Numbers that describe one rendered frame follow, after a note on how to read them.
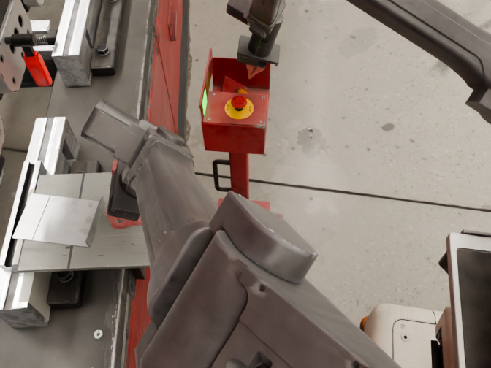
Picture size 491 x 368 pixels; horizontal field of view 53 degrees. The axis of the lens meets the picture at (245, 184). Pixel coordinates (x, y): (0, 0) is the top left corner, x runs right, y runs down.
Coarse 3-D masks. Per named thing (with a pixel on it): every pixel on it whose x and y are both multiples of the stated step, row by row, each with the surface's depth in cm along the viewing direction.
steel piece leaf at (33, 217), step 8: (32, 200) 83; (40, 200) 83; (48, 200) 83; (32, 208) 82; (40, 208) 82; (24, 216) 82; (32, 216) 82; (40, 216) 82; (24, 224) 81; (32, 224) 81; (16, 232) 80; (24, 232) 80; (32, 232) 80
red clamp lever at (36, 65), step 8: (8, 40) 69; (16, 40) 69; (24, 40) 69; (32, 40) 69; (24, 48) 70; (32, 48) 71; (24, 56) 72; (32, 56) 72; (40, 56) 73; (32, 64) 72; (40, 64) 73; (32, 72) 74; (40, 72) 74; (48, 72) 76; (40, 80) 75; (48, 80) 76
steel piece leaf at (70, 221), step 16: (48, 208) 82; (64, 208) 82; (80, 208) 82; (96, 208) 80; (48, 224) 81; (64, 224) 81; (80, 224) 81; (96, 224) 80; (48, 240) 79; (64, 240) 79; (80, 240) 79
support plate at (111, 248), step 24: (48, 192) 84; (72, 192) 84; (96, 192) 84; (24, 240) 79; (96, 240) 79; (120, 240) 79; (144, 240) 79; (24, 264) 77; (48, 264) 77; (72, 264) 77; (96, 264) 77; (120, 264) 77; (144, 264) 77
